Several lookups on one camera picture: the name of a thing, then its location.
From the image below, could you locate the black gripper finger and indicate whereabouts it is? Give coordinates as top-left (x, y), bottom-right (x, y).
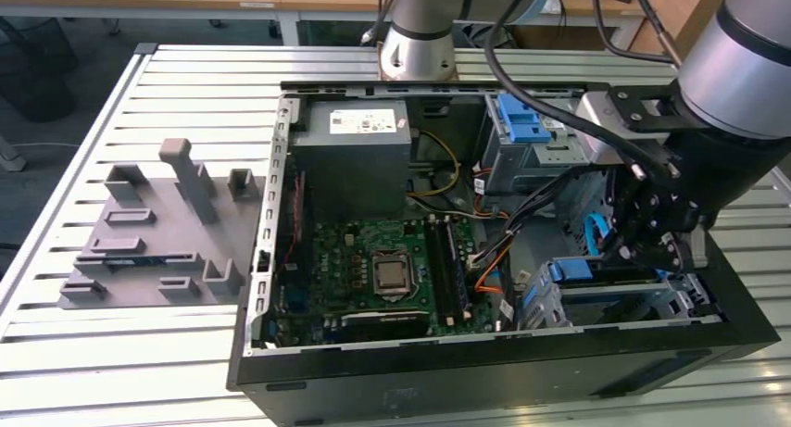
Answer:
top-left (651, 232), bottom-right (690, 274)
top-left (599, 223), bottom-right (651, 265)

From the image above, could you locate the blue wire with black plug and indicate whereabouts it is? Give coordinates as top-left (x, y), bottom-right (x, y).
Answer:
top-left (582, 212), bottom-right (615, 261)

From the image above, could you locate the metal disk bay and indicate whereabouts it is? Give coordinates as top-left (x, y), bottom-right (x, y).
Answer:
top-left (524, 256), bottom-right (722, 329)

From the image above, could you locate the metal drive cage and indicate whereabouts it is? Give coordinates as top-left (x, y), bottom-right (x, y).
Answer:
top-left (480, 93), bottom-right (611, 196)

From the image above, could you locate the RAM stick with black chips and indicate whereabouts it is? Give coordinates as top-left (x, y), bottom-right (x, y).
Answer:
top-left (444, 216), bottom-right (478, 324)

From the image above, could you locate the blue drive latch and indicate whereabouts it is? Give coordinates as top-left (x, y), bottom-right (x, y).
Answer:
top-left (496, 93), bottom-right (551, 144)

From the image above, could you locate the black CPU socket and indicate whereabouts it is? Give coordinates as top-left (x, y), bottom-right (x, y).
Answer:
top-left (370, 247), bottom-right (419, 304)

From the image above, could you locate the silver CPU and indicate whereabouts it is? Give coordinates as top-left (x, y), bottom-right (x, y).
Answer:
top-left (378, 262), bottom-right (411, 292)

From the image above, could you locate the light wooden cabinet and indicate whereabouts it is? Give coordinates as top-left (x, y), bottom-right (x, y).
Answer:
top-left (627, 0), bottom-right (737, 69)

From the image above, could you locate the black graphics card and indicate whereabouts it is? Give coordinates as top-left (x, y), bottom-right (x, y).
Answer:
top-left (339, 310), bottom-right (431, 341)

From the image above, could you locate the black PC case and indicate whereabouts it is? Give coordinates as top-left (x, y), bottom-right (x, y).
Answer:
top-left (226, 78), bottom-right (782, 424)

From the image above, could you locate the green motherboard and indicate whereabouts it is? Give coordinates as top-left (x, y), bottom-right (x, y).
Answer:
top-left (275, 218), bottom-right (499, 345)

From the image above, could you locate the black bag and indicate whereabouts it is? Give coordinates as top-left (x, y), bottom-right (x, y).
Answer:
top-left (460, 22), bottom-right (520, 49)

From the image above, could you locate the grey power supply unit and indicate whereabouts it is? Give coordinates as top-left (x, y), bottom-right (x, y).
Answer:
top-left (290, 97), bottom-right (414, 222)

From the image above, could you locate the grey parts rack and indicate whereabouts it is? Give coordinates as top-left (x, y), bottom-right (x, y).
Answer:
top-left (59, 138), bottom-right (267, 313)

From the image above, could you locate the grey stand foot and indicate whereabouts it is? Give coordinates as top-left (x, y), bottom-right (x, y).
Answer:
top-left (0, 137), bottom-right (30, 172)

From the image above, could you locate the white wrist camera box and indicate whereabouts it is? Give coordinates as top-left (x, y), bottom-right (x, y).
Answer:
top-left (574, 93), bottom-right (673, 165)

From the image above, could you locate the black wire bundle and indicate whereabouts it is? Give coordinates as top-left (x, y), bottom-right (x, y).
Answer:
top-left (468, 165), bottom-right (614, 269)

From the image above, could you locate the orange flat wire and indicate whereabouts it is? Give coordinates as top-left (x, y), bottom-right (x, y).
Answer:
top-left (475, 264), bottom-right (514, 295)

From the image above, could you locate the yellow wire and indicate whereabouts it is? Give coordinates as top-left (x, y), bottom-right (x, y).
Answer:
top-left (407, 129), bottom-right (463, 197)

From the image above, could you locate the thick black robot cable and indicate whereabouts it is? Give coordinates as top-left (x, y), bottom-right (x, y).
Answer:
top-left (483, 0), bottom-right (682, 181)

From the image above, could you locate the red wire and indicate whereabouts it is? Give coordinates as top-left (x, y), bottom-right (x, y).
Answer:
top-left (280, 171), bottom-right (308, 269)

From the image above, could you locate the wooden desk white frame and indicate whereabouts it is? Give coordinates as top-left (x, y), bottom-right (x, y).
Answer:
top-left (0, 0), bottom-right (298, 46)
top-left (278, 0), bottom-right (656, 53)

